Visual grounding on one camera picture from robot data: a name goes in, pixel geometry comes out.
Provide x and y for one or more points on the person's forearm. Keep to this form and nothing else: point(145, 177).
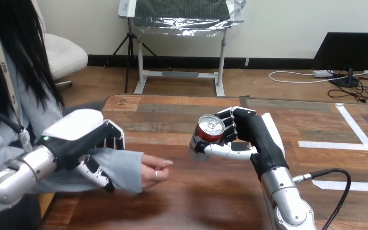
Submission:
point(120, 170)

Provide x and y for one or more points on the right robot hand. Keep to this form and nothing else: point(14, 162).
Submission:
point(260, 139)

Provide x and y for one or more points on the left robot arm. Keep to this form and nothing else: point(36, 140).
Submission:
point(15, 177)

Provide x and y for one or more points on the person's hand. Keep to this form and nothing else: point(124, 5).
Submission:
point(154, 173)

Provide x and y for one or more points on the red and white drink can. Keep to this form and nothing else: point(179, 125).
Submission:
point(204, 135)

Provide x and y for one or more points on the white power strip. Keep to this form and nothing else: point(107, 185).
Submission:
point(322, 73)

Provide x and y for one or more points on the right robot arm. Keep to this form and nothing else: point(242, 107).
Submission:
point(285, 203)

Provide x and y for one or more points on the person's body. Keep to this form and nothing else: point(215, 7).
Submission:
point(9, 79)

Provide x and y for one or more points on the dark screen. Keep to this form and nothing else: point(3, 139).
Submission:
point(352, 54)

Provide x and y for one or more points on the white desk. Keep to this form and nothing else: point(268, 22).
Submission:
point(177, 63)

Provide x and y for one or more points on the black tripod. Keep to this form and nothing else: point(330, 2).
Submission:
point(130, 50)

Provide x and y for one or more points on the white cushioned chair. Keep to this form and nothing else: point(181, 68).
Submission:
point(63, 54)

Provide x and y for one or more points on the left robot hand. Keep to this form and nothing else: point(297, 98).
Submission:
point(73, 139)

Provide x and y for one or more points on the foil sheet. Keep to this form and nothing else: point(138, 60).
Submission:
point(187, 14)

